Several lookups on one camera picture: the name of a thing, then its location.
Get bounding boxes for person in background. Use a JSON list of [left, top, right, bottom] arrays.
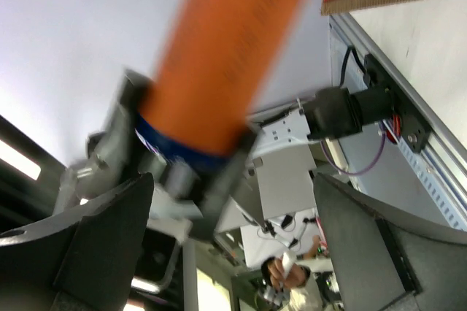
[[260, 256, 324, 311]]

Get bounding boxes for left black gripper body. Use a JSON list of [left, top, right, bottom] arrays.
[[54, 69, 150, 212]]

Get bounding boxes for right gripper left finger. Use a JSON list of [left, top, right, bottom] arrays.
[[1, 174, 154, 310]]

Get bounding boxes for aluminium mounting rail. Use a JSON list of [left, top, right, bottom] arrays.
[[330, 13, 466, 196]]

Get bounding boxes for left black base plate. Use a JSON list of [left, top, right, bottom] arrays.
[[363, 53, 432, 154]]

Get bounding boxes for white slotted cable duct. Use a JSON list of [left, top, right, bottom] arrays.
[[383, 121, 466, 231]]

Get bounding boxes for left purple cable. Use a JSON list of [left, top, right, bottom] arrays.
[[320, 131, 387, 177]]

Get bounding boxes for orange blue spray bottle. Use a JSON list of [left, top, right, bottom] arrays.
[[136, 0, 304, 168]]

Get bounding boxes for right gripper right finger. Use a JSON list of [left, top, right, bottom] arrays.
[[314, 174, 466, 310]]

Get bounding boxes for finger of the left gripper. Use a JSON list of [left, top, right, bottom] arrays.
[[189, 130, 258, 242], [87, 69, 150, 165]]

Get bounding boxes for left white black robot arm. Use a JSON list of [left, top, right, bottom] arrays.
[[53, 69, 391, 240]]

